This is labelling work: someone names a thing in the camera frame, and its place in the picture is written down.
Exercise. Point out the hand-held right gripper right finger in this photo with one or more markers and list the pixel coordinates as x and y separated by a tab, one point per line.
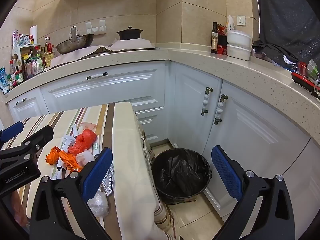
226	172

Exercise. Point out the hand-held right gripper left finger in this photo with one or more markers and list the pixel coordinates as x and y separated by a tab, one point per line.
97	172

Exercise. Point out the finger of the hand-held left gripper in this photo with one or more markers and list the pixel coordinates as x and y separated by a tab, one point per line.
37	137
11	131

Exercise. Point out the silver foil blister pack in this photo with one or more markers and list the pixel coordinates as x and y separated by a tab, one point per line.
108	180

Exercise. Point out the clear plastic bag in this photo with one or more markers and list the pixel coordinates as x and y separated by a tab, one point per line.
98	205

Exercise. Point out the orange plastic bag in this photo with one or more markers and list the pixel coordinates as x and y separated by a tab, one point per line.
67	158

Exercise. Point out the red plastic bag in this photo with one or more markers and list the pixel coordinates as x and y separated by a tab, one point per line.
82	142

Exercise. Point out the white paper wrapper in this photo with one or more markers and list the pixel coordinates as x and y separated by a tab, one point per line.
58	171

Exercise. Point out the black trash bin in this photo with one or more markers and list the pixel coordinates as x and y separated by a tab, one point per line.
180	175

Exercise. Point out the person's left hand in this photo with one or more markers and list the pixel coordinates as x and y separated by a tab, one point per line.
20	207

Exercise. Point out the small white cabinet door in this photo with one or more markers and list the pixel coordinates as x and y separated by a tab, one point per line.
27	110

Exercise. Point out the white printed paper slip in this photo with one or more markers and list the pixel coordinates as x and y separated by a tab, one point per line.
67	142

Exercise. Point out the small white tube wrapper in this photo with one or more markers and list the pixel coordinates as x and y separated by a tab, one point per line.
75	130

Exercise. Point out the pink plastic wrapper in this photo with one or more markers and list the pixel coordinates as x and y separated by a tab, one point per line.
88	126

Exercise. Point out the striped tablecloth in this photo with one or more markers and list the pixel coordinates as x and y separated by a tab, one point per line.
125	130

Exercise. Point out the blue snack packets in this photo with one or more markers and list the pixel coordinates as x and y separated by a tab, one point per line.
3	80

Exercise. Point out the large white cabinet door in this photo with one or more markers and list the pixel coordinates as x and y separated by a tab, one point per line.
262	135

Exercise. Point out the white corner cabinet door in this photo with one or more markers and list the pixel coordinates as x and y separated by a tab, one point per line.
190	110

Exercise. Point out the white lower drawers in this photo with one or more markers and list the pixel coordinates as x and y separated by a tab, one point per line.
152	122

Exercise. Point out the cluster of condiment bottles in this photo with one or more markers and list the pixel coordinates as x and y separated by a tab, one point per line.
32	60

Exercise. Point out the wide white drawer front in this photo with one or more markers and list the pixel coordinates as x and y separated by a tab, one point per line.
112	90

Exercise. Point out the beige stove cover cloth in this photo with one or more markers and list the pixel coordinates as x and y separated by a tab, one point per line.
130	45
72	57

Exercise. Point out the paper towel roll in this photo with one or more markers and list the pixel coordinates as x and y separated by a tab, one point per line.
33	35

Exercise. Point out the steel wok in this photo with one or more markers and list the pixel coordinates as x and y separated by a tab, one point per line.
75	45

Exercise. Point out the red tray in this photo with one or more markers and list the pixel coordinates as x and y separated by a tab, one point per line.
302	78

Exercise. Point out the red packets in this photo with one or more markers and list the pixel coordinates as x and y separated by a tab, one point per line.
222	47

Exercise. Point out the dark oil bottle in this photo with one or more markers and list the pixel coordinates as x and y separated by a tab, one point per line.
214	42

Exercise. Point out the green packet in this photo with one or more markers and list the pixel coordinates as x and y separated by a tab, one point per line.
312	70

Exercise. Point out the black lidded pot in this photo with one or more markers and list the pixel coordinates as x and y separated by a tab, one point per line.
128	34

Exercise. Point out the white packet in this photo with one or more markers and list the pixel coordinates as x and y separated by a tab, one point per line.
230	23

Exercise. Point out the white power outlet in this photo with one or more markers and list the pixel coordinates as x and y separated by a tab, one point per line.
241	20

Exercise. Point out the dark cloth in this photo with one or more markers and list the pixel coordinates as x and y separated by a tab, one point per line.
287	17

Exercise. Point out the white wall hook rack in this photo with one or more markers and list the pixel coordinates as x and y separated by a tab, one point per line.
96	27

